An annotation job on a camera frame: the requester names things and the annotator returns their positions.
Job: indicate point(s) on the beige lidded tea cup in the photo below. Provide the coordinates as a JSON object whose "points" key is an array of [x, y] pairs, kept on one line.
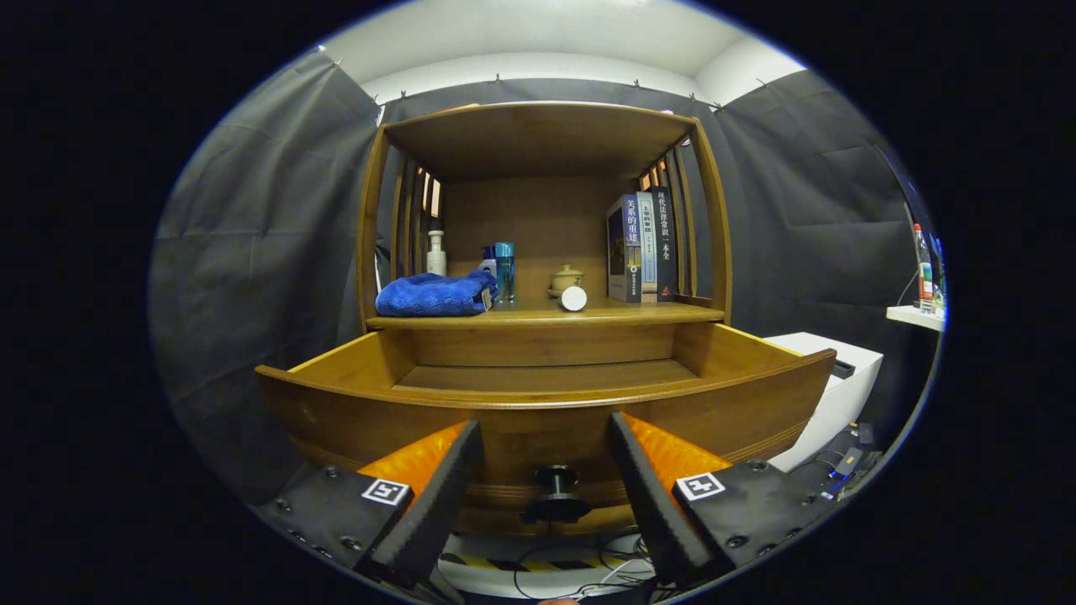
{"points": [[566, 277]]}

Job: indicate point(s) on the wooden countertop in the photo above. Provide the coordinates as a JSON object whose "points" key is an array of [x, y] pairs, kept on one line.
{"points": [[605, 314]]}

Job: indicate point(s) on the white pump bottle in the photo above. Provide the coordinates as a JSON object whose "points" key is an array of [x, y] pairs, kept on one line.
{"points": [[436, 260]]}

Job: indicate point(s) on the white shelf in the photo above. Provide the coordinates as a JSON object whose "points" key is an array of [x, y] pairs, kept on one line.
{"points": [[915, 316]]}

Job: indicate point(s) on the clear bottle red label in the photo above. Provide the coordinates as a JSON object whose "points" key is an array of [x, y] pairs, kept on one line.
{"points": [[925, 273]]}

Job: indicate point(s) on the small white blue-capped bottle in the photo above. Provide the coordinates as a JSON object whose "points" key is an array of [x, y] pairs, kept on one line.
{"points": [[487, 262]]}

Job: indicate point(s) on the white box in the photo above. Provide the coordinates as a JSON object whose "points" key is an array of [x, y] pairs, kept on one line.
{"points": [[841, 395]]}

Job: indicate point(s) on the light blue book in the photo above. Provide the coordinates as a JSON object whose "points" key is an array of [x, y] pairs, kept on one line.
{"points": [[648, 244]]}

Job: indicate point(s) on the wooden drawer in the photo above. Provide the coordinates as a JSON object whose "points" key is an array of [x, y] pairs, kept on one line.
{"points": [[538, 420]]}

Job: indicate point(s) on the blue towel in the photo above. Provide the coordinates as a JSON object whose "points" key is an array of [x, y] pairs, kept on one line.
{"points": [[433, 296]]}

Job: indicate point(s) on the teal bottle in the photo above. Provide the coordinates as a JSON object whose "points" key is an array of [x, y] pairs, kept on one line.
{"points": [[504, 269]]}

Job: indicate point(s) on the black backdrop cloth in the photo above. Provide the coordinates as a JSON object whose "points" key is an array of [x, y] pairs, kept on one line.
{"points": [[252, 252]]}

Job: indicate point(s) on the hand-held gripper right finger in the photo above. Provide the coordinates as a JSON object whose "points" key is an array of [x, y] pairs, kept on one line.
{"points": [[647, 496]]}

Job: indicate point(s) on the white round jar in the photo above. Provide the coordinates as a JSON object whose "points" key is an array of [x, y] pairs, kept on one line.
{"points": [[573, 298]]}

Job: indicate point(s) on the grey book blue spine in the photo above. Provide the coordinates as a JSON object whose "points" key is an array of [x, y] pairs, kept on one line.
{"points": [[620, 252]]}

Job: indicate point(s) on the black book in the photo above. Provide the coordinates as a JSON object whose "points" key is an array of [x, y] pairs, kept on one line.
{"points": [[666, 244]]}

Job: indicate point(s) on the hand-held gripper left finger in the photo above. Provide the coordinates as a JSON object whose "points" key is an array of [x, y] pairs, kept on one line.
{"points": [[437, 504]]}

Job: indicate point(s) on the black power strip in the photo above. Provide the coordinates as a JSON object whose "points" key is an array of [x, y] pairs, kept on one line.
{"points": [[849, 462]]}

